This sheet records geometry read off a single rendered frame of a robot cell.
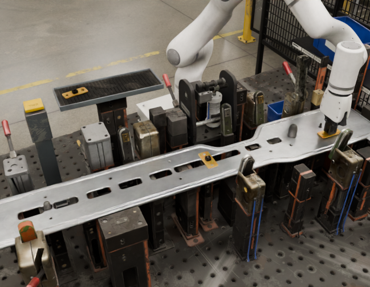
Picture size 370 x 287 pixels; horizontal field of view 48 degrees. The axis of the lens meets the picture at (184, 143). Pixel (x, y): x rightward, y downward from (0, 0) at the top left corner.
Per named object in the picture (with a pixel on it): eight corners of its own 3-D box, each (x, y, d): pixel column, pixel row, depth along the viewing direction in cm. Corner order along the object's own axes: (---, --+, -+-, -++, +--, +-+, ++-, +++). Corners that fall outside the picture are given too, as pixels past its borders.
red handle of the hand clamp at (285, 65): (297, 96, 160) (280, 61, 165) (295, 99, 162) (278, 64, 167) (307, 94, 162) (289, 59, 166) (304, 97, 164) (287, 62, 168)
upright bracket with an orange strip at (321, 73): (301, 159, 188) (323, 57, 157) (300, 158, 189) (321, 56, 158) (307, 158, 188) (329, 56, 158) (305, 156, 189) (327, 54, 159)
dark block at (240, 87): (229, 177, 179) (235, 91, 153) (221, 167, 184) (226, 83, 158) (239, 173, 180) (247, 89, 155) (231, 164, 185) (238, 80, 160)
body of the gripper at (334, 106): (321, 83, 143) (315, 110, 150) (342, 97, 135) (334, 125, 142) (339, 78, 145) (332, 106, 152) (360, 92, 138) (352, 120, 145)
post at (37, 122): (51, 210, 164) (24, 117, 137) (47, 197, 169) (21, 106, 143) (70, 204, 166) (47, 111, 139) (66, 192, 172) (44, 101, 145)
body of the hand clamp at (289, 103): (282, 168, 183) (294, 99, 161) (273, 159, 188) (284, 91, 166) (293, 165, 184) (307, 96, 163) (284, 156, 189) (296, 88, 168)
